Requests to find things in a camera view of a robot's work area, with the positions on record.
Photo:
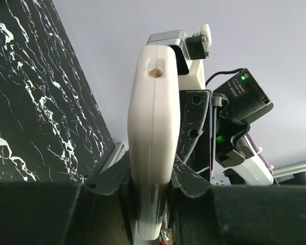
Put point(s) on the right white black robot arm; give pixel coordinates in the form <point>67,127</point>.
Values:
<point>248,102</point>

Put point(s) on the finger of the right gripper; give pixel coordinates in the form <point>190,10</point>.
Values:
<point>195,132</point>

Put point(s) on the white remote control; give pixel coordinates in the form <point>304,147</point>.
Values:
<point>153,128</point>

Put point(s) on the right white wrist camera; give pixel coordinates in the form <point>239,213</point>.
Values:
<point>190,51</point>

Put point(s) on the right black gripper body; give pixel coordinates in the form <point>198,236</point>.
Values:
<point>218,142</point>

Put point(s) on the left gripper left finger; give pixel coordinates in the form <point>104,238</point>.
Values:
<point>68,213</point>

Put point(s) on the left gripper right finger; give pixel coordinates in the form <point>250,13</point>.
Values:
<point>201,213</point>

